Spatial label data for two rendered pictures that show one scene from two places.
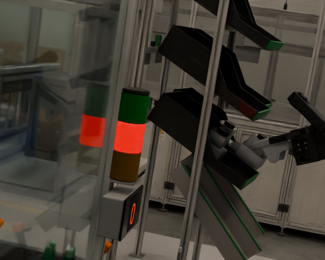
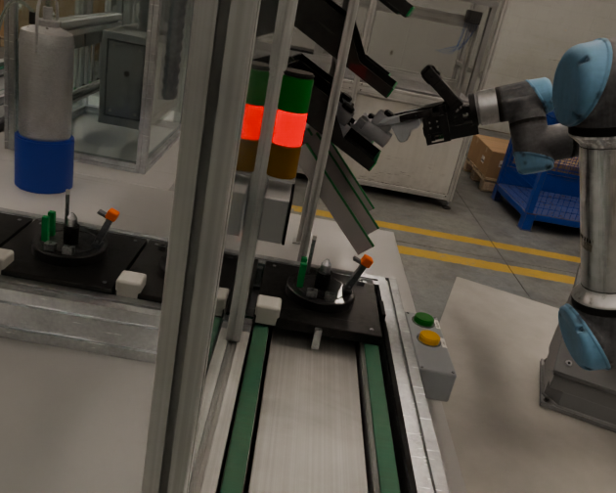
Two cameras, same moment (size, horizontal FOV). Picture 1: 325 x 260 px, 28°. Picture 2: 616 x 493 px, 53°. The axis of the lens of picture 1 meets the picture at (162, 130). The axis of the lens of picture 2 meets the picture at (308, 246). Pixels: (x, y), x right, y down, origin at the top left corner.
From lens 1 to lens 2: 27 cm
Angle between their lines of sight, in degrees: 19
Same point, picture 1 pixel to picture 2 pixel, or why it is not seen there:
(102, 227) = (264, 231)
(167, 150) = not seen: hidden behind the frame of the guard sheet
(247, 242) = (365, 220)
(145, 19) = not seen: outside the picture
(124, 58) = (286, 33)
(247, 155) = (374, 133)
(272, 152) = (402, 130)
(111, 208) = (274, 209)
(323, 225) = (373, 178)
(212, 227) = (337, 209)
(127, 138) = (289, 130)
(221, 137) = (347, 114)
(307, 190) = not seen: hidden behind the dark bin
